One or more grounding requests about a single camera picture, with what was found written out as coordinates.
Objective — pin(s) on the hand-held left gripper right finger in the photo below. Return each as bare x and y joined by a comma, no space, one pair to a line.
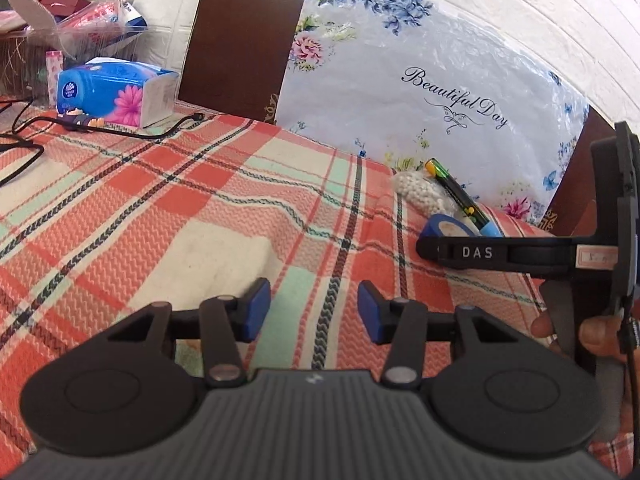
370,310

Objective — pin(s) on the clear plastic container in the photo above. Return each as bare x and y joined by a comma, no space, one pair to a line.
95,35

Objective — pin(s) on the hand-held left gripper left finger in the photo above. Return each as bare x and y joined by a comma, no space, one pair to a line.
257,305

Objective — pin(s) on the white floral plastic bag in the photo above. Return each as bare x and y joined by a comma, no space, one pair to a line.
400,50

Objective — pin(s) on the person's right hand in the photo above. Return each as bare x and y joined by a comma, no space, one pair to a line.
602,335

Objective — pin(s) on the blue tissue pack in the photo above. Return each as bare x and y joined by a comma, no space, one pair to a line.
115,92

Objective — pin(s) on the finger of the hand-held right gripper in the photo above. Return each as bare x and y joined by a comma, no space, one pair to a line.
525,255

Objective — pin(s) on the pink tube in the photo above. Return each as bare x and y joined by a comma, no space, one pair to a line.
53,77

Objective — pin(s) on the bag of white beads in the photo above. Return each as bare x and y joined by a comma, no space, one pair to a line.
422,191

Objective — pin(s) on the red box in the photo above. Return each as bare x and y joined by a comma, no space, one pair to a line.
62,0

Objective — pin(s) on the red plaid tablecloth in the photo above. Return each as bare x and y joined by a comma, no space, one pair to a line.
150,220

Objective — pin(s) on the pink packet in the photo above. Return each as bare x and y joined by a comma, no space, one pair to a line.
92,17

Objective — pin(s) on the black marker with green cap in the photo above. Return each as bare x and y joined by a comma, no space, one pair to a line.
460,195

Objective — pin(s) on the brown wooden chair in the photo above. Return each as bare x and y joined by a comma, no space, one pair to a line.
575,185
235,35

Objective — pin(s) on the blue tape roll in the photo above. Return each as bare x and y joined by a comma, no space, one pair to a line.
440,225

